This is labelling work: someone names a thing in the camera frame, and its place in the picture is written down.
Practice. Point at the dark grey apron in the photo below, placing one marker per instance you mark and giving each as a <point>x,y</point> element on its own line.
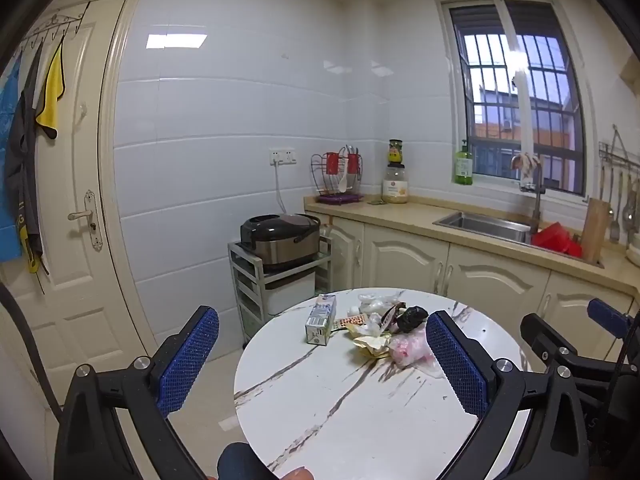
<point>22,160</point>

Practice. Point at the person's leg in jeans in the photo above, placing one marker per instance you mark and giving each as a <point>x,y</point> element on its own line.
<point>240,465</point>

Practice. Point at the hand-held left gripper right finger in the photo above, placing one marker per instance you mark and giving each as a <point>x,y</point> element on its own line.
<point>457,365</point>

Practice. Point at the red basin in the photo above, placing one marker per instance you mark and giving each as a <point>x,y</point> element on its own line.
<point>555,240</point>

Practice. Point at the white storage trolley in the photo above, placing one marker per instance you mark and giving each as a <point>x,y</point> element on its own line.
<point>250,285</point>

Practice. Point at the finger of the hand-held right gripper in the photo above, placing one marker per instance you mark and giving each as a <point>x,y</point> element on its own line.
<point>602,310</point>
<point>542,335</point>

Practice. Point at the green soap bottle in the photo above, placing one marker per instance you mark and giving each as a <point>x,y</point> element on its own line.
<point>462,165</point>

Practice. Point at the beige kitchen countertop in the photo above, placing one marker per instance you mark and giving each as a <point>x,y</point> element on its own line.
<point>410,215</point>

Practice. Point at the clear plastic bag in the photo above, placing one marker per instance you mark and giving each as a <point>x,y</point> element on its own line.
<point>372,327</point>

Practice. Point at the cream panel door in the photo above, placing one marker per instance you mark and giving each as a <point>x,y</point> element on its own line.
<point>75,280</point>

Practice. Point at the steel sink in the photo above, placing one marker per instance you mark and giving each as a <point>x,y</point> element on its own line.
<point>480,222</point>

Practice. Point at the yellow cloth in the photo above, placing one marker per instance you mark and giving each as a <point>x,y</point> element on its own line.
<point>52,95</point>

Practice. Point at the cream kitchen cabinet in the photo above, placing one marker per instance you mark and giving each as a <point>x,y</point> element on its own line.
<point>400,260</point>

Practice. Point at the black steel rice cooker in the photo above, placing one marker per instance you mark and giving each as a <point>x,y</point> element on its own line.
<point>280,245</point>

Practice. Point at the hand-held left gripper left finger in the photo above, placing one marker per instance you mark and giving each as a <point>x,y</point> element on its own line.
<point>190,355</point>

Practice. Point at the milk carton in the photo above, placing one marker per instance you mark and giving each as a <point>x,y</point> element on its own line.
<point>320,320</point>

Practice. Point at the white spatula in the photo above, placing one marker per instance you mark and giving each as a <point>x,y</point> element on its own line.
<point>343,180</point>

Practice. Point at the white appliance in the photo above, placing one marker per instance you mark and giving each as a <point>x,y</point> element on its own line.
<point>290,292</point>

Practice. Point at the black snack packet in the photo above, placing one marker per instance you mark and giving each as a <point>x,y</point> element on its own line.
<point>392,315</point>

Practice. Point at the wooden cutting board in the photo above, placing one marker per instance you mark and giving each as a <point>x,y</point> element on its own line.
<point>595,230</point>

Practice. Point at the hanging metal spatula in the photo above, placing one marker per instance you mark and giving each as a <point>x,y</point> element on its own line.
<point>615,227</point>

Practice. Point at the red dotted wrapper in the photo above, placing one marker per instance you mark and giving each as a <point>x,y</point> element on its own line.
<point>350,321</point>

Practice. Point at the yellow gold wrapper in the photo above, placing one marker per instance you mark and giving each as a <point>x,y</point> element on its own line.
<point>372,345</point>

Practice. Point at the metal door hook rack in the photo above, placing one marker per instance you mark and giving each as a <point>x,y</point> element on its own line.
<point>55,22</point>

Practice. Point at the blue cloth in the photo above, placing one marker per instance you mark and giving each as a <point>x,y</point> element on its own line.
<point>6,110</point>

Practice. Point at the small yellow label jar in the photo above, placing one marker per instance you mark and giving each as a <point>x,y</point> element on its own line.
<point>395,152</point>

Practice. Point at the hanging metal ladle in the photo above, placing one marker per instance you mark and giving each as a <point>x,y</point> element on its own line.
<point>631,215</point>

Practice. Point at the purple drip tray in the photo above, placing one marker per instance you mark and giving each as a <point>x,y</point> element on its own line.
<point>340,198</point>

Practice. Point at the white wall socket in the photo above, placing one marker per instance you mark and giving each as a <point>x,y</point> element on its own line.
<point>283,156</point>

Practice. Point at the red cup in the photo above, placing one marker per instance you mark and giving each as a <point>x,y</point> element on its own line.
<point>332,163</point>
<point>353,164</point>

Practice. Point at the barred window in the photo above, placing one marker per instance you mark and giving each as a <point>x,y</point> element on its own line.
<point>520,85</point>

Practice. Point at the metal faucet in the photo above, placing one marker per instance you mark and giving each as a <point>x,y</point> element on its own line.
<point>537,200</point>

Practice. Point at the black plastic bag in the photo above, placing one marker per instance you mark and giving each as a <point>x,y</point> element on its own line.
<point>412,319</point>

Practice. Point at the metal utensil rail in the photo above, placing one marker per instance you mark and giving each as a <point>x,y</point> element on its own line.
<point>620,157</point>

